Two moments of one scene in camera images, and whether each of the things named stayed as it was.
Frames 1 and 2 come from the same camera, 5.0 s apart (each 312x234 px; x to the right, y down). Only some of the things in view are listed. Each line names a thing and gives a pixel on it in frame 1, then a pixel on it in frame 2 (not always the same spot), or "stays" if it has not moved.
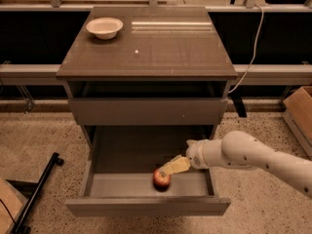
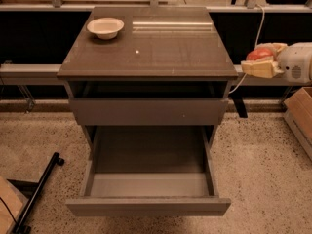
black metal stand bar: [20, 228] stays
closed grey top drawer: [148, 111] stays
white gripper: [196, 154] to [293, 62]
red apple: [161, 180] to [257, 54]
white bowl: [104, 28] stays
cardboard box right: [297, 113] stays
